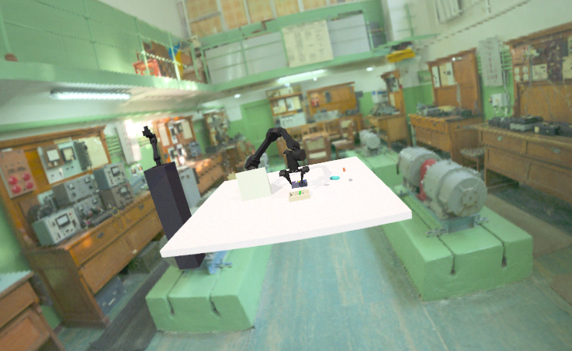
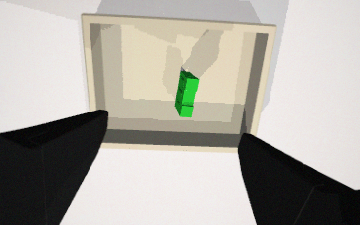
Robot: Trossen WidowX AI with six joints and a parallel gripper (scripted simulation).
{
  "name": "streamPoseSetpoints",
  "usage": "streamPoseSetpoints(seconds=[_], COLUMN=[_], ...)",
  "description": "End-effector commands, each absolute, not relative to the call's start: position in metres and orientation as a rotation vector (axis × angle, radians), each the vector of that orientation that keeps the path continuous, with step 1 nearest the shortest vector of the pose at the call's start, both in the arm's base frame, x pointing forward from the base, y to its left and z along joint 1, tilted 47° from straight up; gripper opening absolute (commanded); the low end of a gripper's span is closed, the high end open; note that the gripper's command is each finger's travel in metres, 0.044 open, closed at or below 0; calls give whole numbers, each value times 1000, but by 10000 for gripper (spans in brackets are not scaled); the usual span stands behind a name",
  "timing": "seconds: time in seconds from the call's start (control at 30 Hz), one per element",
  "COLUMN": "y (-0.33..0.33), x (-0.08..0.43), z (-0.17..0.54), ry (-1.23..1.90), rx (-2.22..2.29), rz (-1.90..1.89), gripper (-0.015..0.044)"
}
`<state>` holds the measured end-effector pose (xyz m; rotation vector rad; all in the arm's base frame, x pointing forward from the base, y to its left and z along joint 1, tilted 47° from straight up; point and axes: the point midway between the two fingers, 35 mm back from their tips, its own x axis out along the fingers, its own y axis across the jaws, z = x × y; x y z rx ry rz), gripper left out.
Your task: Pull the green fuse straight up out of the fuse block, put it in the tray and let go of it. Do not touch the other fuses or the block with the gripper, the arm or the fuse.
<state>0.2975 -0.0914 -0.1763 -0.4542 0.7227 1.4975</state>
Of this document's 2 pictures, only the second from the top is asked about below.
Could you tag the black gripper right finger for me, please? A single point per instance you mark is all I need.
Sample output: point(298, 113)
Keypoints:
point(284, 191)

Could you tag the beige shallow tray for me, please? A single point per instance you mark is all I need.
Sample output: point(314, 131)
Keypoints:
point(133, 66)

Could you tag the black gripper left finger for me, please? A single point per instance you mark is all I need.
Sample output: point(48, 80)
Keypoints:
point(42, 167)

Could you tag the green blade fuse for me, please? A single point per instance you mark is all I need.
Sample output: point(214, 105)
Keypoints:
point(187, 88)

